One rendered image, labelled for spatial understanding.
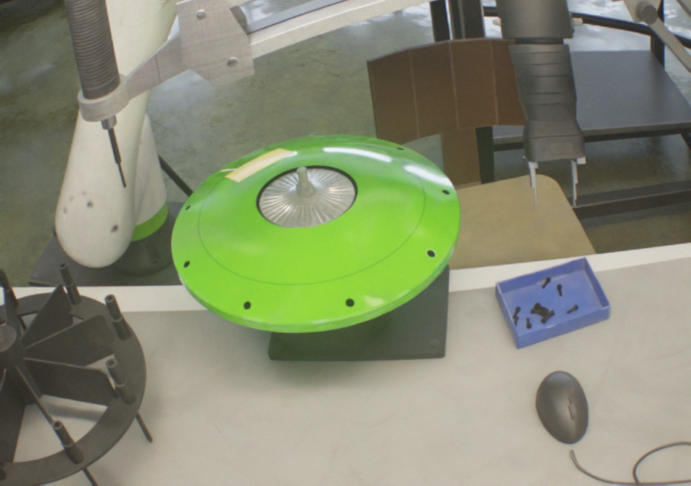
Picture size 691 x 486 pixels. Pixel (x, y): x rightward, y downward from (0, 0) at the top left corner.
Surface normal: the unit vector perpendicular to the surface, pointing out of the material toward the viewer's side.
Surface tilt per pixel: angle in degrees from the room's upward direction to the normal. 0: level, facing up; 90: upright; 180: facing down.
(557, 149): 62
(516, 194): 0
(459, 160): 81
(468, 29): 90
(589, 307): 0
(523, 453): 0
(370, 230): 11
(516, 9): 70
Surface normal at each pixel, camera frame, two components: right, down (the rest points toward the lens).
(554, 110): -0.01, 0.33
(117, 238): 0.72, 0.48
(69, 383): -0.15, 0.58
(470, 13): 0.06, 0.61
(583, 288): -0.11, -0.79
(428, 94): 0.28, 0.56
